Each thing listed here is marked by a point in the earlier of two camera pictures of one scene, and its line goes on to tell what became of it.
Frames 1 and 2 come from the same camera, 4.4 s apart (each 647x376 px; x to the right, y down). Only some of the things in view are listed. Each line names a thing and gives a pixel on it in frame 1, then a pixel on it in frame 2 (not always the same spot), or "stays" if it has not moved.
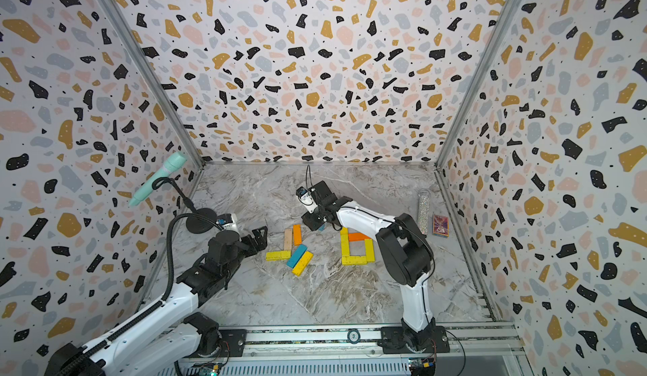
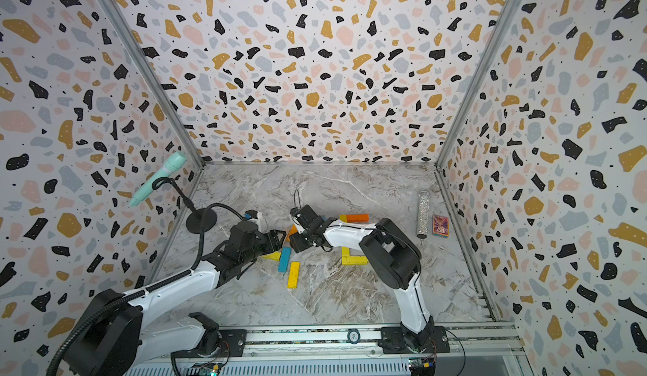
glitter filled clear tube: (424, 203) stays
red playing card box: (441, 225) stays
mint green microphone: (173, 162) stays
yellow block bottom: (302, 265) -> (294, 275)
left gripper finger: (260, 238) -> (276, 243)
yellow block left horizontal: (278, 255) stays
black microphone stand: (195, 223) stays
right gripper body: (316, 220) -> (302, 240)
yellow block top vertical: (354, 260) stays
